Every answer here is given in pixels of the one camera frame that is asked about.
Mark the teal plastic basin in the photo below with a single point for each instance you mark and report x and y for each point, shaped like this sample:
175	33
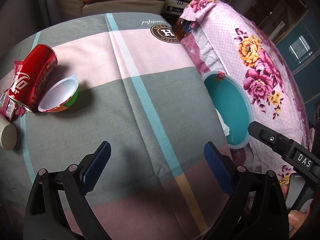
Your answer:
232	105

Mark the red soda can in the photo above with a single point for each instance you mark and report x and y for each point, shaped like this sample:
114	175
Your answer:
32	75

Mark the grey curtain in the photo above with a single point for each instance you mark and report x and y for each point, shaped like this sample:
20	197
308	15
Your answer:
48	2

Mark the person's right hand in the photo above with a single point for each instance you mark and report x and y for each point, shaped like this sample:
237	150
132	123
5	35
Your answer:
297	220

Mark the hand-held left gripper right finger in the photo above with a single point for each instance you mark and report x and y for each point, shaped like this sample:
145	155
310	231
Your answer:
217	170

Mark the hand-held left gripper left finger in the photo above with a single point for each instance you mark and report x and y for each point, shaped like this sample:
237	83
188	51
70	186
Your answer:
97	165

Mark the green jelly cup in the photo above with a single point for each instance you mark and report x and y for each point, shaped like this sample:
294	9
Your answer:
60	92

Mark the pink plastic wrapper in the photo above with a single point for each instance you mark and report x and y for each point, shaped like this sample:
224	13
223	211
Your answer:
18	66

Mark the small silver snack packet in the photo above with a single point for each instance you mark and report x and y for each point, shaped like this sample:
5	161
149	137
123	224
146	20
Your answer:
6	105

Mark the strawberry milk can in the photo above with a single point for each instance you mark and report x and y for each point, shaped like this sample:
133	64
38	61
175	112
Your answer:
7	135

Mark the dark wooden cabinet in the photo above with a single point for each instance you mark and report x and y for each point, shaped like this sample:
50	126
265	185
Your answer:
287	17

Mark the white tissue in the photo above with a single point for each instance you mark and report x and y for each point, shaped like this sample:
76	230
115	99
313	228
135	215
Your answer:
223	126

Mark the plaid bed sheet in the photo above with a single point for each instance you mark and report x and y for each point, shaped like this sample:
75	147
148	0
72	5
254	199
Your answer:
150	80

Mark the pink floral quilt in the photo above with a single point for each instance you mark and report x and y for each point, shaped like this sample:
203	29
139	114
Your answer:
250	55

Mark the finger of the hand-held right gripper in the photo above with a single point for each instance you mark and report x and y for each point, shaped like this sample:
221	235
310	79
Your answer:
265	135

